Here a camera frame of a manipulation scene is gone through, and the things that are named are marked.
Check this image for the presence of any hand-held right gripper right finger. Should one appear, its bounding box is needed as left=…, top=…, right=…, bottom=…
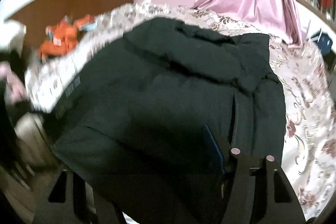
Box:
left=205, top=124, right=306, bottom=224

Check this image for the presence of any black jacket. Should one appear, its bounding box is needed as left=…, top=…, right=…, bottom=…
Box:
left=51, top=17, right=287, bottom=224

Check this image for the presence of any wooden headboard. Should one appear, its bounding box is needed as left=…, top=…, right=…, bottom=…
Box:
left=4, top=0, right=135, bottom=56

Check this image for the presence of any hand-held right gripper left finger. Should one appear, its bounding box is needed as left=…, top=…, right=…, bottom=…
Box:
left=33, top=164, right=127, bottom=224

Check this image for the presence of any orange garment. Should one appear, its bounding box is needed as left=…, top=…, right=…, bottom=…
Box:
left=38, top=14, right=96, bottom=60

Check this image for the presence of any floral satin bedspread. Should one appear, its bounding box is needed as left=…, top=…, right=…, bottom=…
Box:
left=25, top=0, right=336, bottom=220

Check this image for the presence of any beige fleece blanket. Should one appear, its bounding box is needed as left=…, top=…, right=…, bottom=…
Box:
left=12, top=112, right=62, bottom=190

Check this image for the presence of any white pillow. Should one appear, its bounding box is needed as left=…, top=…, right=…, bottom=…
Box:
left=0, top=21, right=27, bottom=54

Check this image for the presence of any dark blue bag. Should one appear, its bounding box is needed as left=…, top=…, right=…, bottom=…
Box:
left=316, top=32, right=333, bottom=55

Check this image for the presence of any pink fluffy garment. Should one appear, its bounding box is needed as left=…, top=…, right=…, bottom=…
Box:
left=0, top=61, right=28, bottom=105

